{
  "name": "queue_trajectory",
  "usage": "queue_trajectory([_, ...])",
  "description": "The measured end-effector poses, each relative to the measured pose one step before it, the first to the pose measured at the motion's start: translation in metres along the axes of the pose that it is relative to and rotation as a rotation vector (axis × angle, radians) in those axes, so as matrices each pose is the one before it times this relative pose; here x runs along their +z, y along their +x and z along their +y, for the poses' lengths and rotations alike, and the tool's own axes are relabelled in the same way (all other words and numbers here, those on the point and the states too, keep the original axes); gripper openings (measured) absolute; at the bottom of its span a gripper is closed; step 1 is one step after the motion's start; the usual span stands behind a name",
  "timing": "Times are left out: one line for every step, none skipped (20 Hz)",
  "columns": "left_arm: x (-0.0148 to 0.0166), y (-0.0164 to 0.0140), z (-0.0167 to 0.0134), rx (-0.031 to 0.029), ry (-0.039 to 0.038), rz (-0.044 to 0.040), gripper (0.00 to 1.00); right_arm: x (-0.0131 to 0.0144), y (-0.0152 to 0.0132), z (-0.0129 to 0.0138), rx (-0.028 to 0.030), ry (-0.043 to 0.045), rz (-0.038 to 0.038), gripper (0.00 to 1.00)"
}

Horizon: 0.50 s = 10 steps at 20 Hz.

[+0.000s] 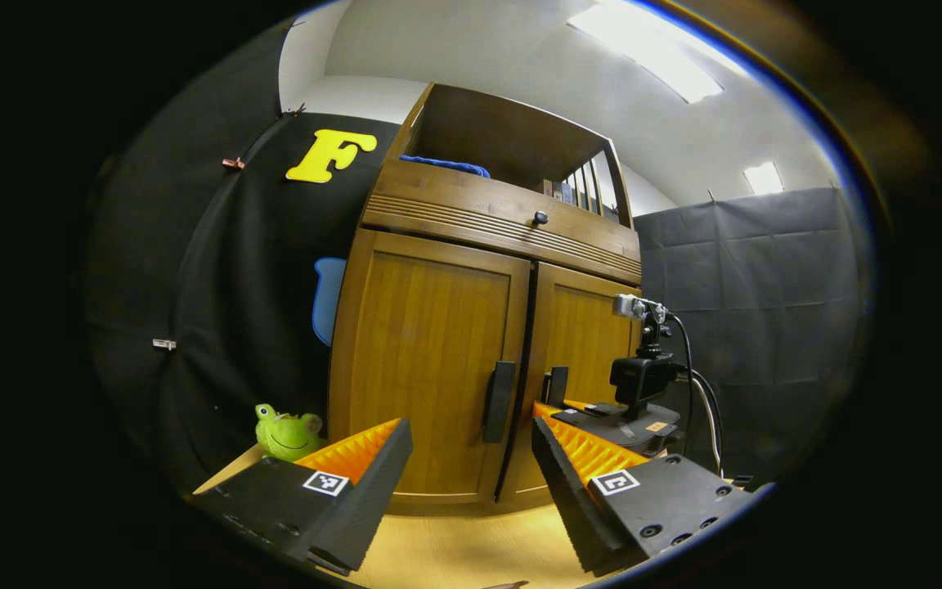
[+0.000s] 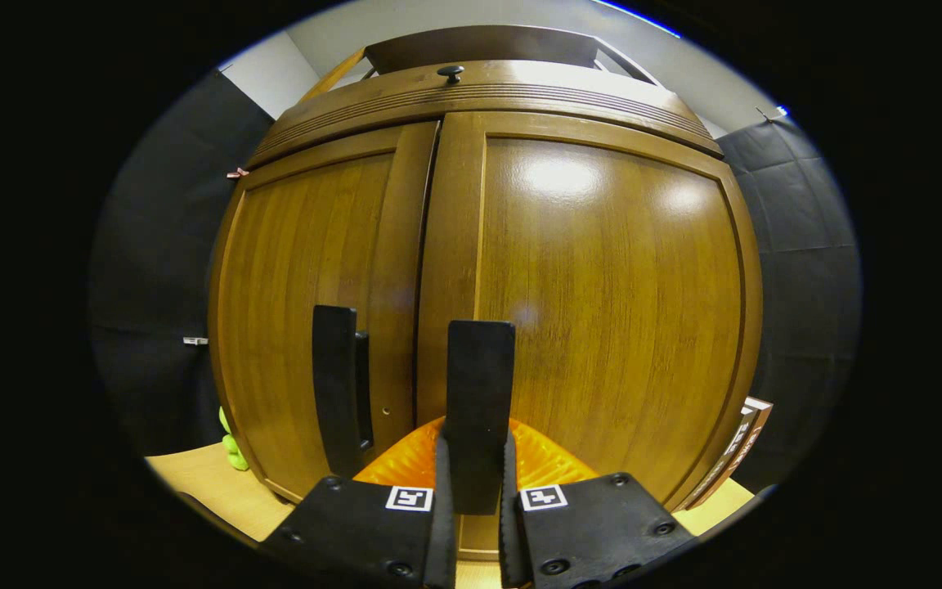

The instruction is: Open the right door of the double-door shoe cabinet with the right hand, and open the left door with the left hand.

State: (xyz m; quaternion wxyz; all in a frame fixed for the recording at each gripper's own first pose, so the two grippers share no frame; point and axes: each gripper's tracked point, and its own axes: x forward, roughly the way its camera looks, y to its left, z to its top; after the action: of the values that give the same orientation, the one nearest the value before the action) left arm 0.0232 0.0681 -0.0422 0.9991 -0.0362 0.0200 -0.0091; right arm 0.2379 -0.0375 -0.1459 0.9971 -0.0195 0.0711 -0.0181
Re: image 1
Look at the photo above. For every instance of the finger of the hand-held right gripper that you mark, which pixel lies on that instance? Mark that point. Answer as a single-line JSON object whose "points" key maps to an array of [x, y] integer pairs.
{"points": [[569, 406]]}

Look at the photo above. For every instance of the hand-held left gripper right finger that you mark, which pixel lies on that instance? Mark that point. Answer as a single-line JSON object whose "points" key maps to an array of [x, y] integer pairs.
{"points": [[569, 499]]}

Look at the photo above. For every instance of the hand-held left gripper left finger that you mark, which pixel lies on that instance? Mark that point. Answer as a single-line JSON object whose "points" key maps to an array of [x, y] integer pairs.
{"points": [[369, 507]]}

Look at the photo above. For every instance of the wooden double-door shoe cabinet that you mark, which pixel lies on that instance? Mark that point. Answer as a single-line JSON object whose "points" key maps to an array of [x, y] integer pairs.
{"points": [[487, 131]]}

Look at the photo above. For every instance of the wooden cabinet drawer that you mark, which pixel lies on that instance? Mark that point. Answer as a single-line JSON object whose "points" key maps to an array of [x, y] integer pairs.
{"points": [[471, 204]]}

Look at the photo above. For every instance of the green frog plush toy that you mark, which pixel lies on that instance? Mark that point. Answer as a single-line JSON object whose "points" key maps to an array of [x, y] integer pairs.
{"points": [[287, 433]]}

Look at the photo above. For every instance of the blue-grey spine book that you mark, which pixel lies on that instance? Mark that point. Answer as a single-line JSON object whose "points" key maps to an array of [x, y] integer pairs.
{"points": [[566, 193]]}

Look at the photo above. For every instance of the small ceiling light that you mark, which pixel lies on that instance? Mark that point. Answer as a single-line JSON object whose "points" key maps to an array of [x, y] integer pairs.
{"points": [[764, 177]]}

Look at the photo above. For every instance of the silver clip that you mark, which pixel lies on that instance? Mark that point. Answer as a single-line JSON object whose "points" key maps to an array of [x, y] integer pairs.
{"points": [[164, 344]]}

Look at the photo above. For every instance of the blue cloth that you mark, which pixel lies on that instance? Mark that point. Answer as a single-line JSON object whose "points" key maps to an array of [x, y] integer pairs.
{"points": [[446, 166]]}

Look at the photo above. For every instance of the black backdrop cloth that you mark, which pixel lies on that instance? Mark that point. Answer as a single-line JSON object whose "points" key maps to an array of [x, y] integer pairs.
{"points": [[217, 270]]}

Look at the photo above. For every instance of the long ceiling light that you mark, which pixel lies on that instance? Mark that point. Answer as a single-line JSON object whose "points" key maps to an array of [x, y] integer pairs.
{"points": [[651, 49]]}

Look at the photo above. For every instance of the red clip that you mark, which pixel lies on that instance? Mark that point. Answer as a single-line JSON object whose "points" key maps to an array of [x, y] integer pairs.
{"points": [[233, 163]]}

